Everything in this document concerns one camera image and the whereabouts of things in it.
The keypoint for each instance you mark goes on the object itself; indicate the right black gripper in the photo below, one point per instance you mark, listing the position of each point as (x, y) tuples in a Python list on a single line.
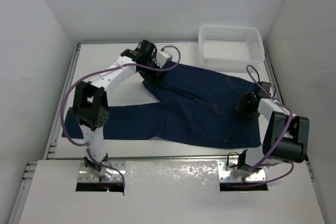
[(242, 106)]

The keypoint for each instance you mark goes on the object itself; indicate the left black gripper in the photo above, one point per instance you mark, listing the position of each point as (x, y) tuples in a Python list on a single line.
[(153, 80)]

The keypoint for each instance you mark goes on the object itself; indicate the dark blue denim trousers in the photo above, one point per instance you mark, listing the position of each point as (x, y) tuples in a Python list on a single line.
[(193, 106)]

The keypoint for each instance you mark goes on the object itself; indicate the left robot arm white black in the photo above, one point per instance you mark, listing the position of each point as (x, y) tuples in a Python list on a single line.
[(90, 103)]

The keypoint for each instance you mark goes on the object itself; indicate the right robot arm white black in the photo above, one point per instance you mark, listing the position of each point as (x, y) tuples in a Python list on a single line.
[(286, 137)]

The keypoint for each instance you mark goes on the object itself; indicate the white plastic basket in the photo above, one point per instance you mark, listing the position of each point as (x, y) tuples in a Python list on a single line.
[(235, 46)]

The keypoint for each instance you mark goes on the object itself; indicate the white front cover board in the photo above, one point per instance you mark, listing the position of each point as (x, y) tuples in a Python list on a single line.
[(167, 192)]

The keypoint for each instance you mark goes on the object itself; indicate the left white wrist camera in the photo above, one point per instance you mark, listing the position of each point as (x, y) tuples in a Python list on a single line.
[(162, 57)]

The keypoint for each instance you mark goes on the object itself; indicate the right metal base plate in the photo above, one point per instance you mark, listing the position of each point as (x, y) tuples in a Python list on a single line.
[(233, 176)]

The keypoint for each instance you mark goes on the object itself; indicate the metal base plate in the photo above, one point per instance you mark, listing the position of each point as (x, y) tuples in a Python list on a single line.
[(88, 175), (233, 176)]

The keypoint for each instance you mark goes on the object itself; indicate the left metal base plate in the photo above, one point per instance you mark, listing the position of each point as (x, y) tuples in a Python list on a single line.
[(88, 175)]

